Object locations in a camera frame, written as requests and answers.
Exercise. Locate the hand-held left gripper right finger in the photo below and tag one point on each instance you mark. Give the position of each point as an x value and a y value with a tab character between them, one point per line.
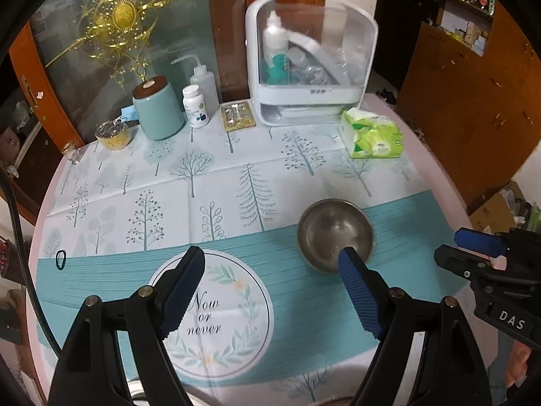
361	296

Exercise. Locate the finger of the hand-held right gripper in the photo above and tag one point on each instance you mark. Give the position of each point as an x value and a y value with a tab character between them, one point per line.
479	241
456	262

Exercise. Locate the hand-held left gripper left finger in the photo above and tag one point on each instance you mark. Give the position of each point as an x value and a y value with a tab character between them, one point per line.
181	300

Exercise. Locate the small steel bowl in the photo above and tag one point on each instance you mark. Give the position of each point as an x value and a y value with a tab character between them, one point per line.
329	228

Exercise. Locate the steel plate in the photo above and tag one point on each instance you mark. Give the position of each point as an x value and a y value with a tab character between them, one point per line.
136	392

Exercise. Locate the cardboard box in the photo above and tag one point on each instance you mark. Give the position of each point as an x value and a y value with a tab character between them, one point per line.
494	211

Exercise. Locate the tree print tablecloth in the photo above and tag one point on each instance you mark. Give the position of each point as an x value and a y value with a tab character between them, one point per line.
126	186

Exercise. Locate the wooden cabinet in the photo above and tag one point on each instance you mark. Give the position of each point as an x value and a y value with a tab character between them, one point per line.
477	114

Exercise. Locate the green tissue pack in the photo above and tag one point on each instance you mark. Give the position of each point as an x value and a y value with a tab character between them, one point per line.
372	135

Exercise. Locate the small jar with yellow contents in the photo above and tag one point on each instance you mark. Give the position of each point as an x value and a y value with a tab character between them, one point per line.
112	137

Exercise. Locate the small clear glass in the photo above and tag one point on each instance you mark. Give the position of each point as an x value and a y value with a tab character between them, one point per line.
72	155

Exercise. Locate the teal canister with wooden lid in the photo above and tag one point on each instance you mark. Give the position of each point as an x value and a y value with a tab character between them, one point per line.
158	114

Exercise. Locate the white pill bottle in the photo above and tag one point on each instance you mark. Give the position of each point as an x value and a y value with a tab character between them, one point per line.
196	110

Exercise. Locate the gold blister pack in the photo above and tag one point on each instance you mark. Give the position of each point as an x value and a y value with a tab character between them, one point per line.
238	116

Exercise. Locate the blue tag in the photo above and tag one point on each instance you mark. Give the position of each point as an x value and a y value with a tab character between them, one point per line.
128	115

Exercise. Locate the white storage box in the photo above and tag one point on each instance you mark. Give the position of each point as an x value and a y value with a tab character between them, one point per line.
308	101

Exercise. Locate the clear wash bottle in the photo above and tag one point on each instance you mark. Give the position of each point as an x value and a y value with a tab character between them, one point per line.
203	89

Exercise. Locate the wooden glass door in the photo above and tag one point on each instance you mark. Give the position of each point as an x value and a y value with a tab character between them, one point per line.
59	93

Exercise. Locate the teal lens case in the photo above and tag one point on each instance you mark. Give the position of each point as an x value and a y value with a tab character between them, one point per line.
277	70

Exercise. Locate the white dropper bottle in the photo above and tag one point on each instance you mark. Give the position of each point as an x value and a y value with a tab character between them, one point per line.
274	38

